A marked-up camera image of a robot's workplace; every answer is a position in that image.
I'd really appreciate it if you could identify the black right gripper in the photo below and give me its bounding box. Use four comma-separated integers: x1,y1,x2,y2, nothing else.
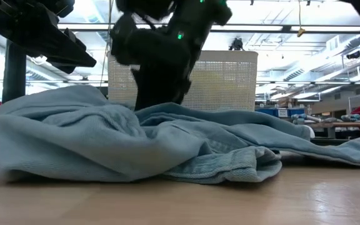
131,57,193,111

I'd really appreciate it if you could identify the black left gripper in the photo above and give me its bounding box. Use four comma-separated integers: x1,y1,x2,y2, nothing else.
0,0,98,75

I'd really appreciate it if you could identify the light blue terry garment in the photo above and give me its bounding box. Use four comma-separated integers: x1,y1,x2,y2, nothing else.
0,84,360,184

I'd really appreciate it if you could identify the white perforated laundry basket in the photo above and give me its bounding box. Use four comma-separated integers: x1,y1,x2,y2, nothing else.
106,49,259,113

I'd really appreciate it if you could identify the blue storage bin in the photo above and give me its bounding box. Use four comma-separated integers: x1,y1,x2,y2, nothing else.
255,107,306,119

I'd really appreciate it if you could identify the grey blue rolled item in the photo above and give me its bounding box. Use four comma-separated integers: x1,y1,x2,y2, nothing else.
291,112,343,124
341,114,360,123

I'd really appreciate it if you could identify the black ceiling speaker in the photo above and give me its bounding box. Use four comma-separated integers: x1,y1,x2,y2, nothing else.
345,49,360,60

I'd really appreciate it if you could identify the thin hanging cable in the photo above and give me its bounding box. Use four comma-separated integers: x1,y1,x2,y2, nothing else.
99,0,115,90

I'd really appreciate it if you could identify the black upright post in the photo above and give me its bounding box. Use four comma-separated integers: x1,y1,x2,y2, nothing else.
1,40,27,104

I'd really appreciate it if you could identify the black ceiling-mounted camera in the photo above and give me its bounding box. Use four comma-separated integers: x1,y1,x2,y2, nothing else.
229,37,245,51

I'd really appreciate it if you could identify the yellow hanging cord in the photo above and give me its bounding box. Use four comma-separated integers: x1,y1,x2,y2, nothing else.
296,0,306,38

